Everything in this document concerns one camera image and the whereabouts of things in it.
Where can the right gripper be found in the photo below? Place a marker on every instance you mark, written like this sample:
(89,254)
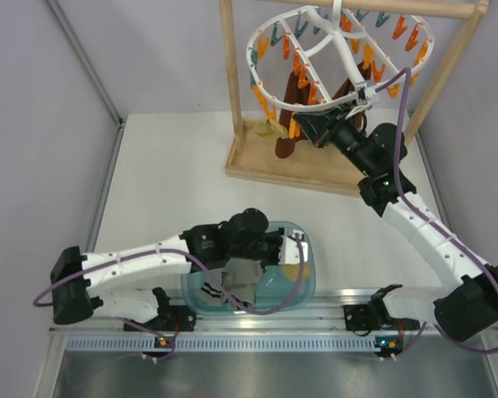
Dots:
(325,125)

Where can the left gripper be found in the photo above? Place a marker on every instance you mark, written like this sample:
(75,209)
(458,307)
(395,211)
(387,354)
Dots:
(277,237)

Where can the yellow sock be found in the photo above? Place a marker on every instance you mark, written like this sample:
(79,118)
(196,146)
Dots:
(269,129)
(292,272)

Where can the white round clip hanger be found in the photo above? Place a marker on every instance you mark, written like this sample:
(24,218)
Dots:
(303,34)

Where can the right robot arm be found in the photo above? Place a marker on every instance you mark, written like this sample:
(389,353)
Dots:
(466,303)

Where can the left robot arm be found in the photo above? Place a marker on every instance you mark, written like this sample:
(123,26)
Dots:
(88,285)

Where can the teal plastic tub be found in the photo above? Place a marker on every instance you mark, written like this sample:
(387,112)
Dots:
(272,290)

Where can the grey striped sock left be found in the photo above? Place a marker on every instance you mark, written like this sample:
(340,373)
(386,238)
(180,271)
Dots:
(210,292)

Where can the wooden hanging rack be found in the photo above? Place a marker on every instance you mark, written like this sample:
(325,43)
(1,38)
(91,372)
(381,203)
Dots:
(330,172)

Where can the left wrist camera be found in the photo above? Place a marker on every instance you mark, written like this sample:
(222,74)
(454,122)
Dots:
(293,249)

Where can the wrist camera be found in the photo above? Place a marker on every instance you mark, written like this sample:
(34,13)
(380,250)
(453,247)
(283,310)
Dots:
(365,95)
(293,249)

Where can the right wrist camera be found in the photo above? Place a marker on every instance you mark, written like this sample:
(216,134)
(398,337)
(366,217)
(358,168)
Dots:
(365,95)

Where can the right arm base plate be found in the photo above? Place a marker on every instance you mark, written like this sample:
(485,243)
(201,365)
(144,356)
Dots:
(367,318)

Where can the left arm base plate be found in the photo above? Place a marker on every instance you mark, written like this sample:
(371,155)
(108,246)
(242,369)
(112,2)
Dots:
(181,319)

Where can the slotted cable duct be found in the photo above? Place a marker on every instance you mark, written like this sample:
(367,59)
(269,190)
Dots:
(234,343)

